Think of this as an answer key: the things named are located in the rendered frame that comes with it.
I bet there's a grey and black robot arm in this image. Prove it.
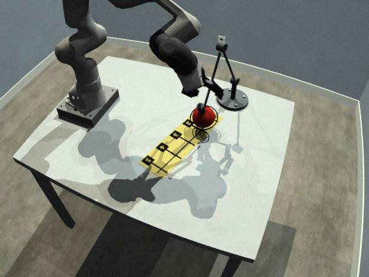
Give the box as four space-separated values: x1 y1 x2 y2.
55 0 204 113

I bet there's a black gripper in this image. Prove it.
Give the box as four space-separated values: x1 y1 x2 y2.
201 67 224 99

